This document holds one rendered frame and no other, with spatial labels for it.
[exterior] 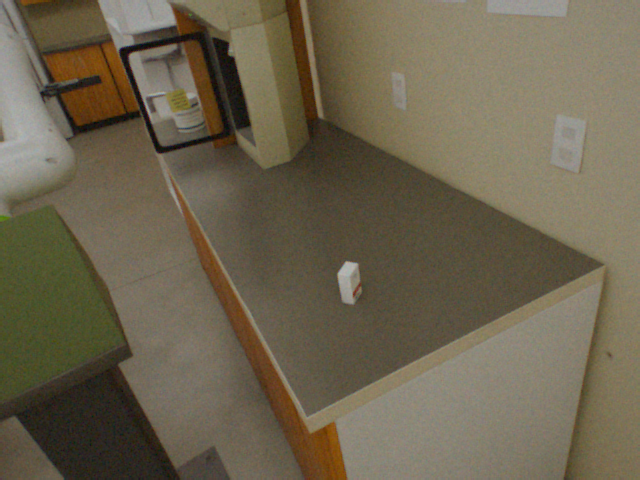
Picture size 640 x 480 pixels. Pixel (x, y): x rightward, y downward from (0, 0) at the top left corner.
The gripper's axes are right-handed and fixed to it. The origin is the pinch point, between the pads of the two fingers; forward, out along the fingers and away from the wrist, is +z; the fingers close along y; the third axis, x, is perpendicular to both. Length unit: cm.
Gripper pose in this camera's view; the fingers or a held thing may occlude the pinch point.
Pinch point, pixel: (90, 81)
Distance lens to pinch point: 195.1
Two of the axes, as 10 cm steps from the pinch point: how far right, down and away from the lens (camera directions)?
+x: 1.6, 8.4, 5.2
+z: 8.9, -3.5, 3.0
